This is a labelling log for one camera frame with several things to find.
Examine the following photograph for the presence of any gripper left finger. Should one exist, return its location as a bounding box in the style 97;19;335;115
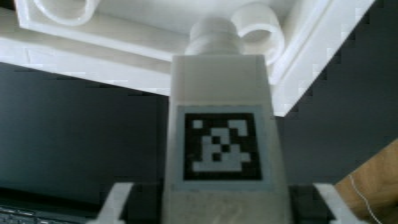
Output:
87;182;133;224

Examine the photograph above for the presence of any white table leg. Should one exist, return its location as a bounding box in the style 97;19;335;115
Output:
161;18;293;224

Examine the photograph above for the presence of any black laptop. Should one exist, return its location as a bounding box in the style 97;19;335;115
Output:
0;187;99;224

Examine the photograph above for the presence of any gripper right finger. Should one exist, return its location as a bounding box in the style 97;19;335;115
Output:
314;183;357;224

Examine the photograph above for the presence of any white square tabletop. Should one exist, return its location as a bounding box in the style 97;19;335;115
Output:
0;0;374;116

